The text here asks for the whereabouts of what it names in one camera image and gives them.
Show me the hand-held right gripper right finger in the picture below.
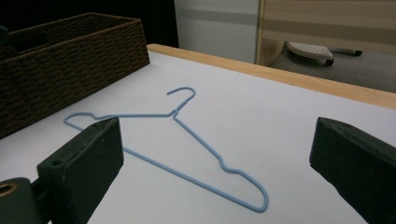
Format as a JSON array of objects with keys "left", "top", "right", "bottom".
[{"left": 309, "top": 117, "right": 396, "bottom": 224}]

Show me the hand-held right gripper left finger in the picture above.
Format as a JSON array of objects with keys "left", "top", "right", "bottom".
[{"left": 36, "top": 117, "right": 125, "bottom": 224}]

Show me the blue wire clothes hanger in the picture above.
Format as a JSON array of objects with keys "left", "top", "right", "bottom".
[{"left": 63, "top": 86, "right": 270, "bottom": 214}]

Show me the dark brown woven basket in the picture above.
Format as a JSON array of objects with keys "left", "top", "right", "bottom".
[{"left": 0, "top": 12, "right": 151, "bottom": 140}]

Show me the white steam iron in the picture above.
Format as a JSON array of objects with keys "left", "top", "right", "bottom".
[{"left": 286, "top": 41, "right": 363, "bottom": 67}]

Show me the white cabinet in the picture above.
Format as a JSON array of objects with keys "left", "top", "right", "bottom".
[{"left": 173, "top": 0, "right": 261, "bottom": 64}]

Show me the wooden bed frame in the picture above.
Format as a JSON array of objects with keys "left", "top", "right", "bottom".
[{"left": 255, "top": 0, "right": 396, "bottom": 67}]

